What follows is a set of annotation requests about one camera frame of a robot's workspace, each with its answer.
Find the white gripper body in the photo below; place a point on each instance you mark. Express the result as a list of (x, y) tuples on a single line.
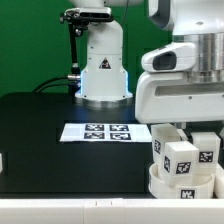
[(170, 98)]

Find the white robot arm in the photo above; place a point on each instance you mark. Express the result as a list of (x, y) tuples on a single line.
[(200, 22)]

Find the white left wall block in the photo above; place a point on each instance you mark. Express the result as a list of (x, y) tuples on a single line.
[(1, 164)]

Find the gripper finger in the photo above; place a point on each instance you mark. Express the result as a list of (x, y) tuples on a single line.
[(180, 128)]

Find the white marker sheet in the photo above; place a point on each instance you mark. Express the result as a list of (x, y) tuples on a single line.
[(99, 132)]

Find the white front wall bar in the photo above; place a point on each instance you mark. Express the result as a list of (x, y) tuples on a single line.
[(111, 211)]

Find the black camera on stand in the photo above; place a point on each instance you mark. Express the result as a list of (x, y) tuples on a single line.
[(78, 20)]

